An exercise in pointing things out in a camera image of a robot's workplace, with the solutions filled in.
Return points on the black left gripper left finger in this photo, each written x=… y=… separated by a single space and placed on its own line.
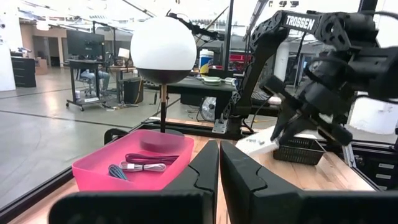
x=199 y=180

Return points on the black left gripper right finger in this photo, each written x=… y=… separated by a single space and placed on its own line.
x=245 y=189

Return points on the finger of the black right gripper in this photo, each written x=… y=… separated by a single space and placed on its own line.
x=283 y=123
x=297 y=130

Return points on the white booklet with black print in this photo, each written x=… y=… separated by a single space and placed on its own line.
x=255 y=144

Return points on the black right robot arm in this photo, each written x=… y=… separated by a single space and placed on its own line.
x=300 y=22

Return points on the pink plastic bin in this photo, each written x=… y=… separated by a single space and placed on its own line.
x=93 y=177

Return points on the black perforated plastic basket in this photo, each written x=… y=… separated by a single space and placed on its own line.
x=298 y=152

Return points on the white mug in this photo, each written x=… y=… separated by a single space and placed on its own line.
x=229 y=81

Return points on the small floor fan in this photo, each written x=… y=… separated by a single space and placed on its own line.
x=209 y=109

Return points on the red tool cabinet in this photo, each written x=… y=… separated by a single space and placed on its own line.
x=239 y=62

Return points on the pale stacked bowls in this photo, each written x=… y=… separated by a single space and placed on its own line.
x=212 y=81

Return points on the black desk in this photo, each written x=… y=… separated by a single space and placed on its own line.
x=199 y=87

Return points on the white plastic bucket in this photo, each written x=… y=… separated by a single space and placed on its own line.
x=206 y=60

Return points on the black computer case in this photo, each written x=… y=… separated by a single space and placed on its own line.
x=133 y=90

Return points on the person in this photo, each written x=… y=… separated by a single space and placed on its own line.
x=93 y=77

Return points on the black wheeled monitor cart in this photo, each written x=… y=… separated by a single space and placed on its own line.
x=73 y=81

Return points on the black monitor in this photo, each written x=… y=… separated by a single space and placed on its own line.
x=85 y=43

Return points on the black drawer cabinet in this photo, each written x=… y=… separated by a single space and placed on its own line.
x=23 y=71

